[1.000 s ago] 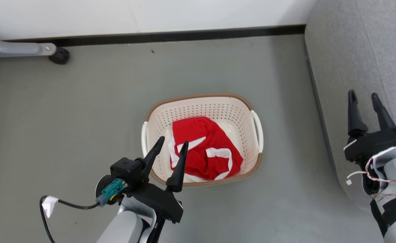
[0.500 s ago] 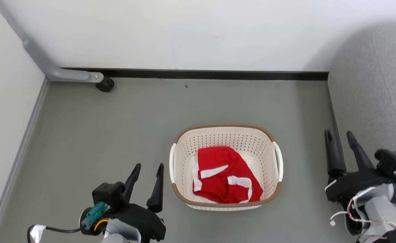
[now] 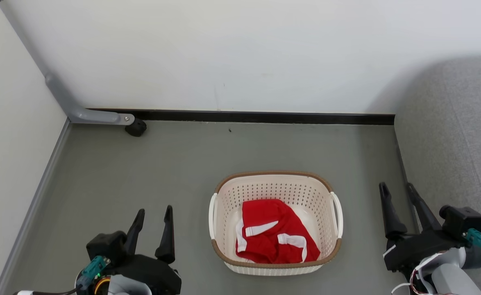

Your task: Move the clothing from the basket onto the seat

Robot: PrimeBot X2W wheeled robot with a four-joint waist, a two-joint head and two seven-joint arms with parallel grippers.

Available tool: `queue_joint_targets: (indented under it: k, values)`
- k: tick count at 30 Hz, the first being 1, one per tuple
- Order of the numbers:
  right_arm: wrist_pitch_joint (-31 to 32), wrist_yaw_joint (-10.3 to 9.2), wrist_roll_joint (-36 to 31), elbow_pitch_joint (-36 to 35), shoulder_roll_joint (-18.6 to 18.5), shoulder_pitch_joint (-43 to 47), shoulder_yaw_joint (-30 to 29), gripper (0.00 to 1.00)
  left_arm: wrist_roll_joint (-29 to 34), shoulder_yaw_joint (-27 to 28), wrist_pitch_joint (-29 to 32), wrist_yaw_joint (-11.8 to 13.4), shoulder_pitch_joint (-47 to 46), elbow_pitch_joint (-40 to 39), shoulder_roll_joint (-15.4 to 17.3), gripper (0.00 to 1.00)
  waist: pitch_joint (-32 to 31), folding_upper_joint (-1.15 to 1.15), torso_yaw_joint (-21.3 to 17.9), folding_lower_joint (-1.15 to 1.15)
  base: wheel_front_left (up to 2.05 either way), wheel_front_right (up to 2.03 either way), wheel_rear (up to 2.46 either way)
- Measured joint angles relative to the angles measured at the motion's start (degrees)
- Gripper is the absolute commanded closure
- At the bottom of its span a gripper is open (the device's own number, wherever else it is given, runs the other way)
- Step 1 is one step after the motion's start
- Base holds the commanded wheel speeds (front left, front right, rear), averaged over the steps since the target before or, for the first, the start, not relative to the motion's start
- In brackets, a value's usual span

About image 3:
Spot black wall baseboard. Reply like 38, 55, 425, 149
87, 108, 395, 125

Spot black caster wheel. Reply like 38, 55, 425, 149
125, 118, 147, 137

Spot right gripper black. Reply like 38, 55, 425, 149
379, 182, 467, 272

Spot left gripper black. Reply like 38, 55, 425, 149
109, 205, 182, 295

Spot red shorts with white bands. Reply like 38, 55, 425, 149
235, 199, 321, 264

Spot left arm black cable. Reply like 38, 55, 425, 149
13, 286, 81, 295

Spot white perforated laundry basket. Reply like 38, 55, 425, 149
209, 171, 343, 276

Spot grey metal partition leg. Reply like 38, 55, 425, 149
0, 0, 135, 125

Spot grey fabric sofa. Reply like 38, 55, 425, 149
394, 55, 481, 295

